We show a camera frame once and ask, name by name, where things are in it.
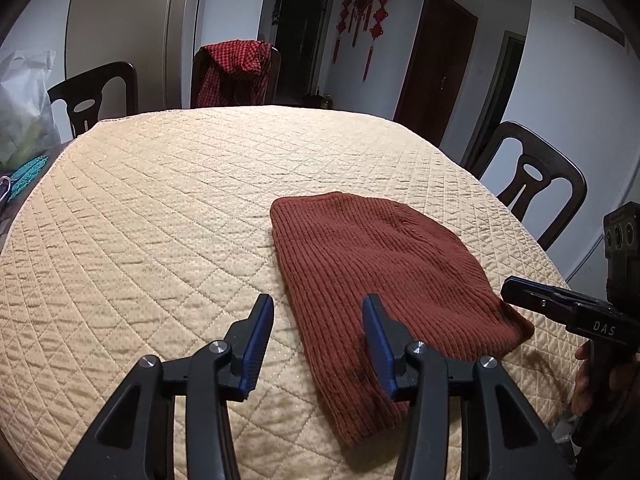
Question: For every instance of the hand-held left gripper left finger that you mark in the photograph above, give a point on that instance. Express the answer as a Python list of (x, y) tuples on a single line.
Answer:
[(257, 345)]

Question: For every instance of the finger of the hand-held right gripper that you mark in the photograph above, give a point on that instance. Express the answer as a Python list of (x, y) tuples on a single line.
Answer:
[(535, 297)]

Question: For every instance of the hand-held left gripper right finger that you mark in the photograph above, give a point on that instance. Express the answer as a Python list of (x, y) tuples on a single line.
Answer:
[(376, 345)]

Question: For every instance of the rust brown knitted sweater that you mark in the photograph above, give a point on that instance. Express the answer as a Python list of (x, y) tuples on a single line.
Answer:
[(360, 260)]

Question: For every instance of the person's right hand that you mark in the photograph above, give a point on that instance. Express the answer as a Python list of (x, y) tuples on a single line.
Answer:
[(581, 392)]

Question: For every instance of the dark wooden chair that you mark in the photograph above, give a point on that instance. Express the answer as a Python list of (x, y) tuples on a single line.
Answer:
[(275, 75), (530, 180), (115, 90)]

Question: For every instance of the beige quilted table cover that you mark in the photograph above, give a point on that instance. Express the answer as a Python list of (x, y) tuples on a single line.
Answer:
[(150, 210)]

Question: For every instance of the small yellow jar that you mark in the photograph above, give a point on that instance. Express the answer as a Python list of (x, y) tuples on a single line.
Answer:
[(326, 101)]

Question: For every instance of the brown wooden door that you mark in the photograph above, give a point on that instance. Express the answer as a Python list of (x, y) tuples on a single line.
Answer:
[(435, 65)]

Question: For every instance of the red checked garment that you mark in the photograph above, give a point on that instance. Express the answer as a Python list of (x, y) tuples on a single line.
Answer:
[(230, 72)]

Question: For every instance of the teal knitted cloth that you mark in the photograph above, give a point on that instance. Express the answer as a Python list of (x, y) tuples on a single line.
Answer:
[(27, 177)]

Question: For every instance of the red Chinese knot ornament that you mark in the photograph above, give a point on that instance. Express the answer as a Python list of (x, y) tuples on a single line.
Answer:
[(382, 5), (344, 15), (363, 10)]

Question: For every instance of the white plastic bag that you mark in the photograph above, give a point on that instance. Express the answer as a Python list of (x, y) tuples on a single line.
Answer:
[(22, 110)]

